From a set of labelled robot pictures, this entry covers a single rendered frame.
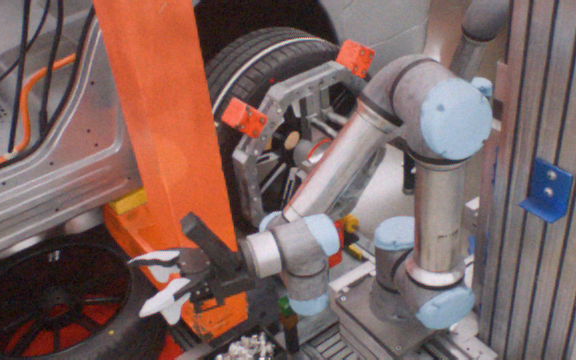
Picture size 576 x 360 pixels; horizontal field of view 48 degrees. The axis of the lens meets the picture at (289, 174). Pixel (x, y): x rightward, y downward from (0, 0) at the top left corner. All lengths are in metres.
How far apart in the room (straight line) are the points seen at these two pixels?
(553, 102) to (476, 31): 0.62
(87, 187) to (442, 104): 1.33
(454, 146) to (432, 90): 0.10
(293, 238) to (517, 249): 0.50
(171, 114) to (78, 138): 0.61
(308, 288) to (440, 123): 0.37
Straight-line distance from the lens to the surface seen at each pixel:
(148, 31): 1.41
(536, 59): 1.17
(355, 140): 1.19
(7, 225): 2.08
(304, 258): 1.11
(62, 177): 2.06
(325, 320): 2.47
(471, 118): 1.07
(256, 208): 1.92
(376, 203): 3.19
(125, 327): 2.08
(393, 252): 1.39
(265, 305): 2.24
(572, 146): 1.19
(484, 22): 1.75
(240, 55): 1.95
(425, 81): 1.09
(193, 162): 1.58
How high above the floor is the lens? 1.96
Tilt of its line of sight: 35 degrees down
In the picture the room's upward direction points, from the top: 7 degrees counter-clockwise
